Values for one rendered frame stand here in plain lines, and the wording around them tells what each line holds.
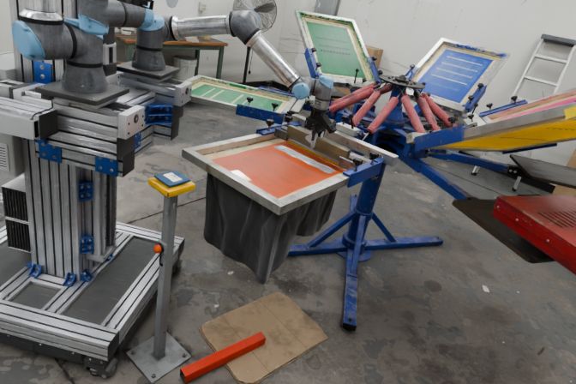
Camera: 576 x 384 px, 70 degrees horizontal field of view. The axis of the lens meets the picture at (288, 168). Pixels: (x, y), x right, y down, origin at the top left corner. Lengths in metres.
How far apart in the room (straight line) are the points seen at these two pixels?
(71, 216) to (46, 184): 0.18
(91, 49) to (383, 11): 5.35
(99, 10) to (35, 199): 1.14
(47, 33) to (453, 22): 5.28
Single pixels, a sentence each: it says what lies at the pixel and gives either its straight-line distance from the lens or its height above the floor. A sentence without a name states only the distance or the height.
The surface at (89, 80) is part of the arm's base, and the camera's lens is 1.60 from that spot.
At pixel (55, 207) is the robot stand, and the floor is 0.62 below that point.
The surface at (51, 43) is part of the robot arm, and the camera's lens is 1.51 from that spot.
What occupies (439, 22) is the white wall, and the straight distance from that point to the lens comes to 6.18.
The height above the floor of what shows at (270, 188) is 0.96.
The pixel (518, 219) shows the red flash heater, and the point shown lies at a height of 1.07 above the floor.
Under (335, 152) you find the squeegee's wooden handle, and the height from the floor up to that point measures 1.03.
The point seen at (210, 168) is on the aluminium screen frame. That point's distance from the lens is 1.73.
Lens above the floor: 1.72
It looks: 24 degrees down
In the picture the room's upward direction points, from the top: 11 degrees clockwise
